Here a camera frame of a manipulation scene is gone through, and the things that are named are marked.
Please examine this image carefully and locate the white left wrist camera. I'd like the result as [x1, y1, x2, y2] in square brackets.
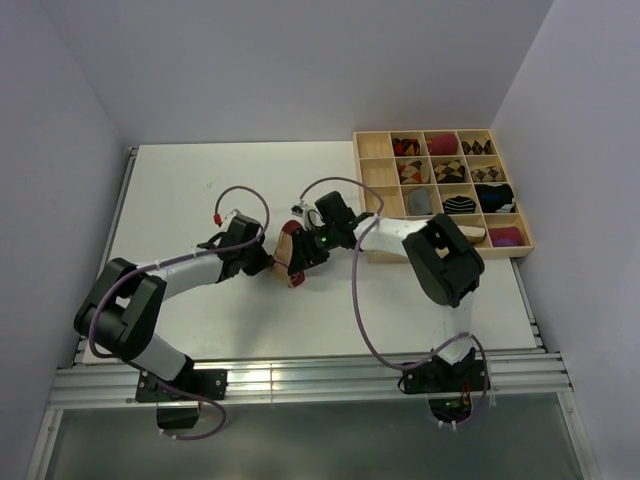
[213, 209, 240, 230]

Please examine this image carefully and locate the beige rolled sock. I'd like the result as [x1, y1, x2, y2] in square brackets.
[459, 225, 486, 244]

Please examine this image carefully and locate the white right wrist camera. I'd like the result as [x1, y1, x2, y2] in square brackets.
[291, 200, 322, 230]

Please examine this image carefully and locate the wooden compartment tray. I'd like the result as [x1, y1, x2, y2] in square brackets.
[353, 129, 534, 260]

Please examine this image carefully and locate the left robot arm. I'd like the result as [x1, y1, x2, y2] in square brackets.
[74, 212, 273, 399]

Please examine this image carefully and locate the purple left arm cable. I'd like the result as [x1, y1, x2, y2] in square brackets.
[87, 185, 271, 442]

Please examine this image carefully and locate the grey brown argyle rolled sock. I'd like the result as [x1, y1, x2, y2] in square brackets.
[470, 165, 505, 183]

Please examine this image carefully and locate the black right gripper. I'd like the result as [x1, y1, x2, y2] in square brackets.
[287, 224, 339, 276]

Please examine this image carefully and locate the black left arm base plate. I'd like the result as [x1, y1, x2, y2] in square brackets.
[134, 369, 228, 440]

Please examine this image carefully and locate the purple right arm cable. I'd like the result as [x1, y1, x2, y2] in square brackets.
[298, 177, 494, 429]

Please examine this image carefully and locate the tan orange argyle sock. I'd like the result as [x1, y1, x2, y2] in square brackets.
[396, 158, 431, 185]

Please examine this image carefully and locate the black blue rolled sock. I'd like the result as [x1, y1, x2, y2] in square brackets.
[475, 183, 516, 214]

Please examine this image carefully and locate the brown tan argyle rolled sock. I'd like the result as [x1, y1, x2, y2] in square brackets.
[433, 160, 466, 184]

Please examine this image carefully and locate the magenta purple rolled sock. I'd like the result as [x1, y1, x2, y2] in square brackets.
[489, 226, 525, 248]

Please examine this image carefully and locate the brown white argyle rolled sock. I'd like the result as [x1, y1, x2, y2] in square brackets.
[461, 138, 494, 155]

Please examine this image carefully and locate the tan sock with purple stripes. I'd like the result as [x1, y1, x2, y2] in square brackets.
[271, 220, 305, 288]

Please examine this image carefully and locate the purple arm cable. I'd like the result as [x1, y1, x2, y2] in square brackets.
[87, 185, 271, 442]
[298, 177, 494, 429]

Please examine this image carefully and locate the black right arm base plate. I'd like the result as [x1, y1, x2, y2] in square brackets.
[397, 353, 491, 427]

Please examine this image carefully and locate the black white striped rolled sock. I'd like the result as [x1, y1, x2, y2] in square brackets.
[442, 195, 477, 215]

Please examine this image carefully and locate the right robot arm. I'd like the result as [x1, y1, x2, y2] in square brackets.
[288, 191, 485, 390]

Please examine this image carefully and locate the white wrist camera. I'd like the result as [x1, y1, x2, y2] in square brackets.
[213, 209, 240, 230]
[291, 200, 322, 230]

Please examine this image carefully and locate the red orange argyle rolled sock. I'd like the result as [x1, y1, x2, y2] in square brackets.
[391, 137, 421, 156]

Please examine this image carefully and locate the crimson rolled sock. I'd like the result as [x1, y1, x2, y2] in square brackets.
[426, 133, 458, 156]

